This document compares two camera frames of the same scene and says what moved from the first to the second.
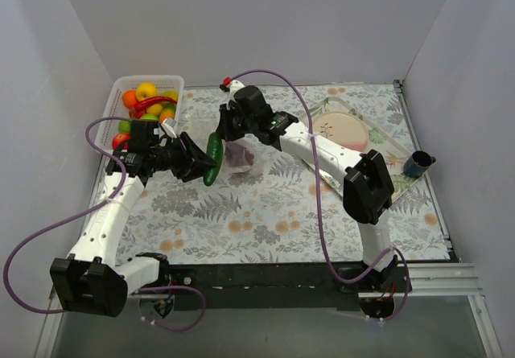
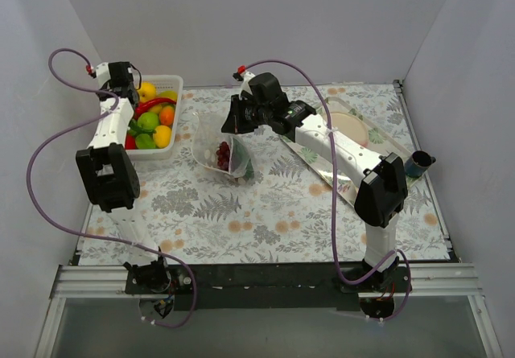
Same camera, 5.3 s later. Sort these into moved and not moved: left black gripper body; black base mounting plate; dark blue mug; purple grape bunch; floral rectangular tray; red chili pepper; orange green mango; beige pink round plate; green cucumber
Moved: green cucumber; left black gripper body; purple grape bunch
Not moved: dark blue mug; floral rectangular tray; orange green mango; black base mounting plate; red chili pepper; beige pink round plate
